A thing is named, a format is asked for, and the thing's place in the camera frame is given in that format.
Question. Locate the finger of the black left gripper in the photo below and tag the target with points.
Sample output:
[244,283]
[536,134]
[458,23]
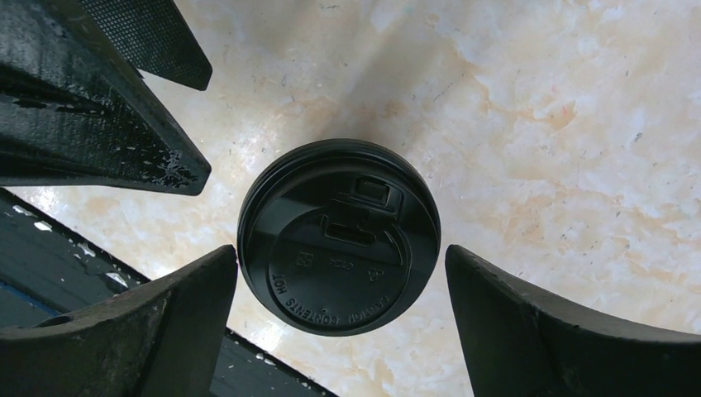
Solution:
[74,111]
[154,37]

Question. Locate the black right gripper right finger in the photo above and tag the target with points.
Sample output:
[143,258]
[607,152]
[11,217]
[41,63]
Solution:
[519,339]

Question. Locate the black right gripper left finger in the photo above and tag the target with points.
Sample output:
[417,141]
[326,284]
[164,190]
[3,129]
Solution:
[161,338]

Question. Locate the black coffee cup lid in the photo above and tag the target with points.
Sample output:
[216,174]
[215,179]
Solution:
[338,237]

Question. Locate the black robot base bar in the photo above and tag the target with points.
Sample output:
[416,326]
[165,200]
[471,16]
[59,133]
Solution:
[48,270]

